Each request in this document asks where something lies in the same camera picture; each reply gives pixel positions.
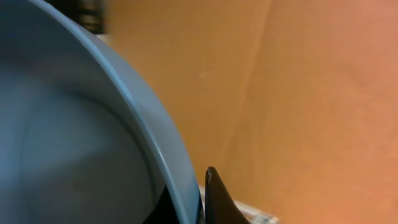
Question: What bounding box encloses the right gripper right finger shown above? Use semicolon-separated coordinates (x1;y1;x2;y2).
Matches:
205;167;250;224

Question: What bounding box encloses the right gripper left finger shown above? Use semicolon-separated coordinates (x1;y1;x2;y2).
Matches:
142;187;180;224

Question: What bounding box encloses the blue plate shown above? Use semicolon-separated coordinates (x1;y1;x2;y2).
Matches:
1;1;204;223

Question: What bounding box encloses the grey dishwasher rack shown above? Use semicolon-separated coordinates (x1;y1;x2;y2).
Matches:
199;186;280;224

